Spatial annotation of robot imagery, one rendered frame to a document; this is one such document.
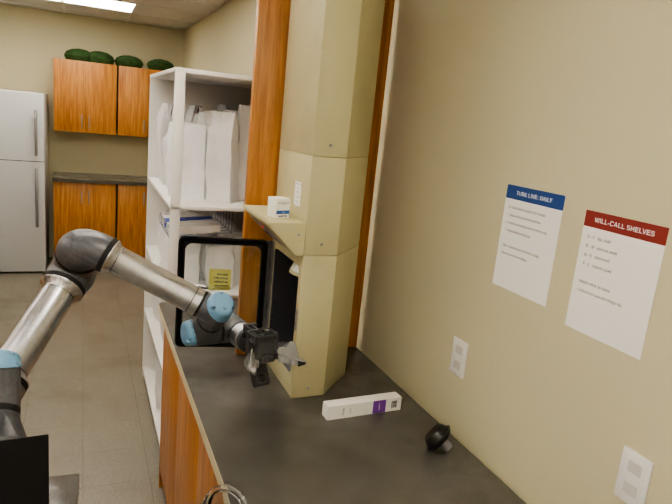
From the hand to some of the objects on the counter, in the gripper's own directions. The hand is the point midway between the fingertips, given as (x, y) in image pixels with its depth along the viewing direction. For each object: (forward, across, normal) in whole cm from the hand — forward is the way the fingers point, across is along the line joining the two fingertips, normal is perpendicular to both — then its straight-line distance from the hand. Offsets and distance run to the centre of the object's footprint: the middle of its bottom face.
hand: (281, 371), depth 153 cm
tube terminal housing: (-39, +34, +23) cm, 57 cm away
